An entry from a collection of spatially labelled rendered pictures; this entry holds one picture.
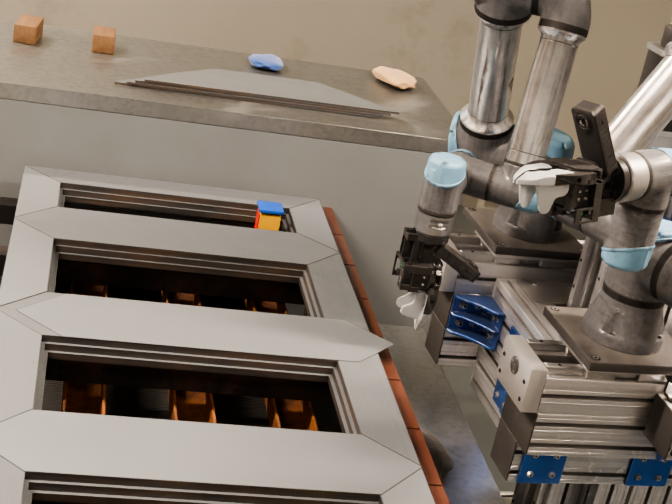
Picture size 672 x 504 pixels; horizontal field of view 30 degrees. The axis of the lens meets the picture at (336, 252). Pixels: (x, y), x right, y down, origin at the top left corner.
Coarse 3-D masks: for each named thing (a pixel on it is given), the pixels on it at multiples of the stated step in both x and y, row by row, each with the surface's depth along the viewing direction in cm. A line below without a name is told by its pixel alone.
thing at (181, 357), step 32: (64, 192) 301; (96, 192) 303; (128, 192) 305; (288, 224) 307; (64, 256) 272; (96, 256) 273; (128, 256) 275; (160, 256) 276; (192, 256) 278; (224, 256) 279; (32, 320) 235; (64, 352) 232; (96, 352) 233; (128, 352) 234; (160, 352) 236; (192, 352) 237; (224, 352) 238; (352, 416) 226; (32, 480) 191; (64, 480) 193; (96, 480) 193; (128, 480) 194; (160, 480) 195
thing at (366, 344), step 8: (344, 320) 259; (352, 328) 257; (360, 328) 257; (352, 336) 253; (360, 336) 254; (368, 336) 255; (376, 336) 255; (352, 344) 250; (360, 344) 251; (368, 344) 251; (376, 344) 252; (360, 352) 247; (368, 352) 248; (376, 352) 249; (360, 360) 244
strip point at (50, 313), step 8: (64, 296) 246; (32, 304) 241; (40, 304) 242; (48, 304) 242; (56, 304) 243; (64, 304) 243; (24, 312) 237; (32, 312) 238; (40, 312) 239; (48, 312) 239; (56, 312) 240; (64, 312) 240; (40, 320) 236; (48, 320) 236; (56, 320) 237; (64, 320) 237; (48, 328) 233; (56, 328) 234
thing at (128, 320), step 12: (108, 300) 248; (120, 300) 249; (132, 300) 250; (108, 312) 244; (120, 312) 245; (132, 312) 246; (144, 312) 246; (108, 324) 239; (120, 324) 240; (132, 324) 241; (144, 324) 242; (108, 336) 235; (120, 336) 236; (132, 336) 236; (144, 336) 237
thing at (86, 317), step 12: (72, 300) 246; (84, 300) 246; (96, 300) 247; (72, 312) 241; (84, 312) 242; (96, 312) 243; (72, 324) 236; (84, 324) 237; (96, 324) 238; (72, 336) 232; (84, 336) 233; (96, 336) 234
